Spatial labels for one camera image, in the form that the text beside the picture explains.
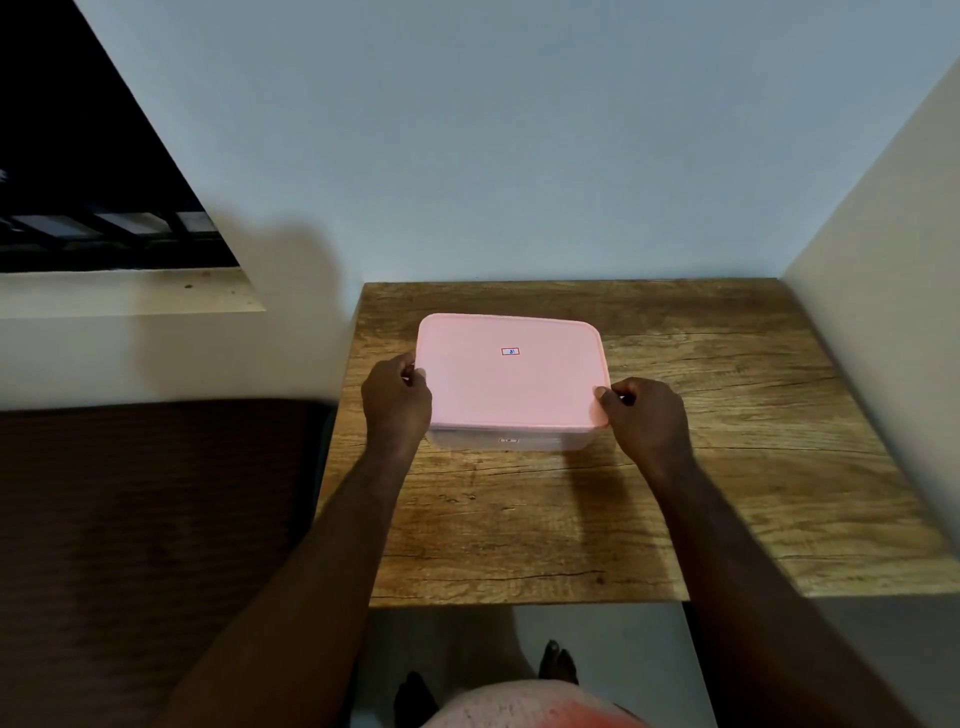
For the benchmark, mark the clear plastic storage container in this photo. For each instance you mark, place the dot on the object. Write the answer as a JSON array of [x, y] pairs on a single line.
[[525, 438]]

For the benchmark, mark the person's left thumb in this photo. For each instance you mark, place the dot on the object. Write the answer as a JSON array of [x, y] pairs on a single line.
[[409, 373]]

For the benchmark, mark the dark window with grille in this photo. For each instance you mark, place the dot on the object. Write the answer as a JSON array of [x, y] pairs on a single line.
[[82, 150]]

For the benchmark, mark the person's right foot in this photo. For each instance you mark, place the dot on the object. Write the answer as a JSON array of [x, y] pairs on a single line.
[[559, 664]]

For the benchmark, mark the person's left hand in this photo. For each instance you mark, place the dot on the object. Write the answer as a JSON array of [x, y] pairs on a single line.
[[394, 405]]

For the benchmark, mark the person's right hand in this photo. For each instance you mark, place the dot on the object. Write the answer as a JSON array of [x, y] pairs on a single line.
[[651, 424]]

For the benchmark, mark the person's foot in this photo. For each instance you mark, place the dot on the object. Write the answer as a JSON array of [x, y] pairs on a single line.
[[415, 701], [559, 664]]

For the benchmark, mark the person's pink white garment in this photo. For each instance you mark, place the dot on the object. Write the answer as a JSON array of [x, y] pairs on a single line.
[[525, 709]]

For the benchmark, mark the person's left forearm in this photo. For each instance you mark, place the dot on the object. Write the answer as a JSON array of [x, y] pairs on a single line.
[[307, 592]]

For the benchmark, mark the person's left foot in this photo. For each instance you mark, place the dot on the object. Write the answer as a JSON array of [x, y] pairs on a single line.
[[415, 701]]

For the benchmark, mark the person's right thumb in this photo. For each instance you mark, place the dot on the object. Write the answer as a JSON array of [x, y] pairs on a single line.
[[611, 396]]

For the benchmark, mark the person's right forearm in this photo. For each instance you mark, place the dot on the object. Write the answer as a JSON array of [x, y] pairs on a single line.
[[757, 600]]

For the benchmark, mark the white window sill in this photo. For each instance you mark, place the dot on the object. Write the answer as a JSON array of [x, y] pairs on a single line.
[[127, 292]]

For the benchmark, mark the brown bed mattress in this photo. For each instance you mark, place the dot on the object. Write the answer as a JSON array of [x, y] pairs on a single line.
[[150, 555]]

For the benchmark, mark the pink plastic container lid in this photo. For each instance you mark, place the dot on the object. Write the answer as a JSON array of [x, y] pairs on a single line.
[[510, 375]]

